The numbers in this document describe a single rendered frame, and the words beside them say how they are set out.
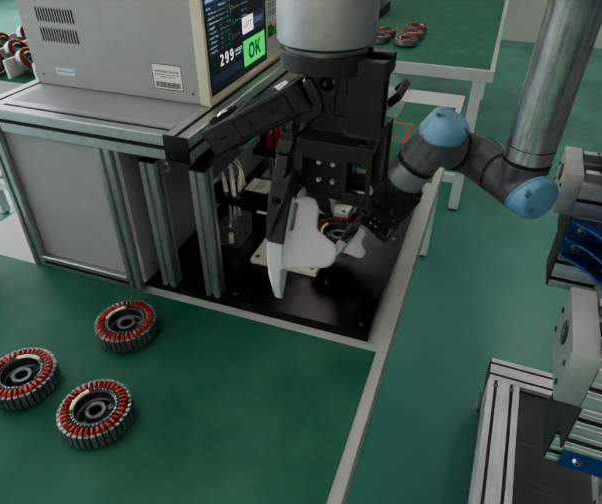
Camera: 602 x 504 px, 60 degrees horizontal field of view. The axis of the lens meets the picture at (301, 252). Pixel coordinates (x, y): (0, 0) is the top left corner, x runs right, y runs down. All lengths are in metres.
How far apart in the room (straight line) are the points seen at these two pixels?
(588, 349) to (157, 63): 0.81
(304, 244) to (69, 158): 0.70
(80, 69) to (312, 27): 0.79
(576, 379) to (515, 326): 1.51
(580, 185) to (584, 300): 0.39
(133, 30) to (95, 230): 0.39
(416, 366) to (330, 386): 1.09
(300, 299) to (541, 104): 0.55
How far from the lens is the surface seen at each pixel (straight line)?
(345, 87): 0.41
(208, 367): 0.96
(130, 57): 1.05
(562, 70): 0.84
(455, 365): 2.02
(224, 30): 1.02
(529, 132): 0.87
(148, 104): 1.03
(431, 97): 2.17
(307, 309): 1.02
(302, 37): 0.39
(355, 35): 0.39
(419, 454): 1.77
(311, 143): 0.41
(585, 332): 0.75
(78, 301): 1.16
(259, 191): 1.09
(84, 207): 1.11
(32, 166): 1.14
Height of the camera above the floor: 1.46
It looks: 36 degrees down
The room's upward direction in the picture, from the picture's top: straight up
